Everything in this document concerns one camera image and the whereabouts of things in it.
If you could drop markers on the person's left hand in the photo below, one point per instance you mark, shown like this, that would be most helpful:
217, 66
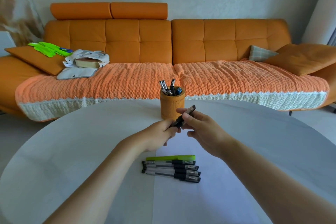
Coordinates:
153, 136

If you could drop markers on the person's right hand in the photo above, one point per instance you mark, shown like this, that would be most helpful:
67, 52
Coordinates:
210, 134

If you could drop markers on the person's right thumb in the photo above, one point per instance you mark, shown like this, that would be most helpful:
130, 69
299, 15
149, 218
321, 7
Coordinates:
189, 121

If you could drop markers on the person's left thumb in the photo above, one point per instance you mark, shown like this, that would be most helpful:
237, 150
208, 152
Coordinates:
173, 132

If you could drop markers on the person's right forearm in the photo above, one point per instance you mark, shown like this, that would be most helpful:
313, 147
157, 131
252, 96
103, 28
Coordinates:
267, 184

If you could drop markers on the person's left forearm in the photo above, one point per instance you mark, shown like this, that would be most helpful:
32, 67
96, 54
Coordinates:
105, 179

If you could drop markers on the brown bamboo pen holder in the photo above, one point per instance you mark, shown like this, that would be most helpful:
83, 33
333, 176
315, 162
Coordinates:
172, 107

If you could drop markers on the green highlighter pen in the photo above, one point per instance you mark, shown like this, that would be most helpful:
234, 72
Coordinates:
170, 158

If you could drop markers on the black capped gel pen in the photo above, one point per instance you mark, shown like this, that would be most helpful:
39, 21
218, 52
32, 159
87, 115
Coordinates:
168, 162
173, 176
170, 171
170, 167

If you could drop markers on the blue capped marker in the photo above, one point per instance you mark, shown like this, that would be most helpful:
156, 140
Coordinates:
178, 91

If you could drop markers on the black pen with clip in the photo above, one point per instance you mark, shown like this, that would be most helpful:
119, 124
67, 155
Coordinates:
172, 86

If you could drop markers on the pen with silver clip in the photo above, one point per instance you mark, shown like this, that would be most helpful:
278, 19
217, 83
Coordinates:
163, 88
167, 87

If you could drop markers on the orange blanket with white trim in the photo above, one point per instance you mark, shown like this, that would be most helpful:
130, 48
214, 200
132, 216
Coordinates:
110, 84
249, 84

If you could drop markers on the orange sofa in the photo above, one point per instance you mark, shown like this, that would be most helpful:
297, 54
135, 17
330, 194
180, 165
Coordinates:
220, 40

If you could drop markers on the plaid grey cushion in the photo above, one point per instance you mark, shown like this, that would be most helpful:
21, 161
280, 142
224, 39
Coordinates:
259, 53

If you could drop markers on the beige book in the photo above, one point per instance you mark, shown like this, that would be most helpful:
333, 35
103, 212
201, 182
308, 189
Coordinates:
86, 63

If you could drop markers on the white printed tote bag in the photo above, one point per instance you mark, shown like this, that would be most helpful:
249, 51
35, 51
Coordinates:
90, 54

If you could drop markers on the white flat pouch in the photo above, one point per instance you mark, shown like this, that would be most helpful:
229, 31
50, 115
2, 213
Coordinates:
76, 73

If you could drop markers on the orange sofa headrest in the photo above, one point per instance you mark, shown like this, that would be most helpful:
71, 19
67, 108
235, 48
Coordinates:
81, 10
139, 10

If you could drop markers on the orange cushion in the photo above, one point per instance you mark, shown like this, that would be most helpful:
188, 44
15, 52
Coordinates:
301, 58
36, 59

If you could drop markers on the green glove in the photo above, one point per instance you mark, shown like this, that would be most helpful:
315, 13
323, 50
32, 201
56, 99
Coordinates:
43, 50
57, 49

